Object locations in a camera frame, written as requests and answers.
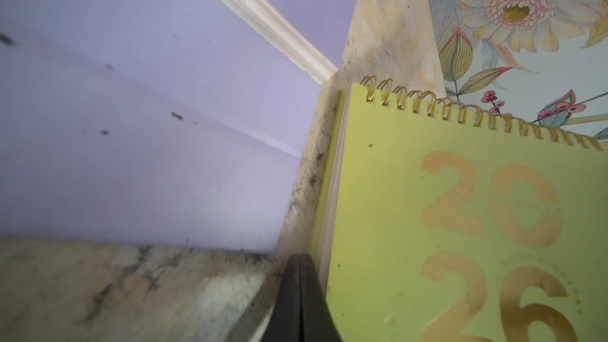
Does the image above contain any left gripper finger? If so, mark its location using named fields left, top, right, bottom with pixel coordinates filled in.
left=261, top=253, right=341, bottom=342

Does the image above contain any green desk calendar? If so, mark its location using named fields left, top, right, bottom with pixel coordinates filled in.
left=315, top=78, right=607, bottom=341

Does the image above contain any purple desk calendar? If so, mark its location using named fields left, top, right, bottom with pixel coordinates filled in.
left=0, top=0, right=367, bottom=253

